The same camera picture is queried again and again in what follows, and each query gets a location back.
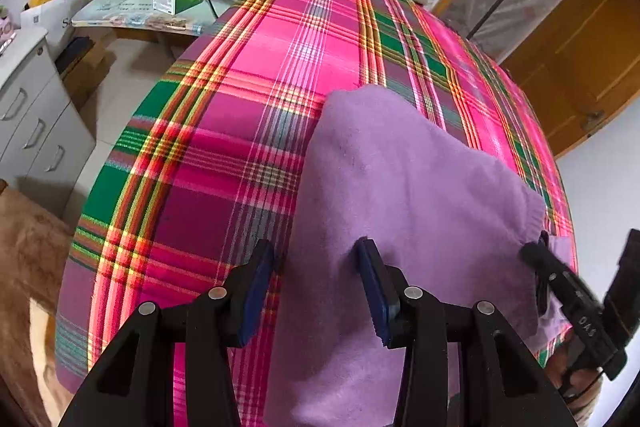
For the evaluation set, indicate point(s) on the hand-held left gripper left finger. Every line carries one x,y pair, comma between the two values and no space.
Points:
255,292

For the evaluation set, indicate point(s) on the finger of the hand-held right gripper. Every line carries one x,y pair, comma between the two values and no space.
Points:
541,297
555,272

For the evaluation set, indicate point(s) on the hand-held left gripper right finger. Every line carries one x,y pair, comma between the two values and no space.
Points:
372,297

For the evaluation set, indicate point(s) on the purple sweater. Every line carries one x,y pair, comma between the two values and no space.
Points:
400,182

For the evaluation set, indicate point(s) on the person's right hand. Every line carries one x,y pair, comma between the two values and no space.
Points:
580,387

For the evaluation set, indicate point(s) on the pink plaid bed sheet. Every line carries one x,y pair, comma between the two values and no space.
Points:
200,157

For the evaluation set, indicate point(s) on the wooden door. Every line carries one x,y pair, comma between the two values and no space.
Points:
575,57

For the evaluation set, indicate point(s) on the grey drawer cabinet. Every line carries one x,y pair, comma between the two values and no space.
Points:
35,127

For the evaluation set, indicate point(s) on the flat cardboard carton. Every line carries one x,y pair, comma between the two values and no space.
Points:
82,72

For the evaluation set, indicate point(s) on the folding table with printed top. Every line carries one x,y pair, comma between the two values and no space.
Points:
130,14

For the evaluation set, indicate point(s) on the white carton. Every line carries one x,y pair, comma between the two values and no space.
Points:
50,22

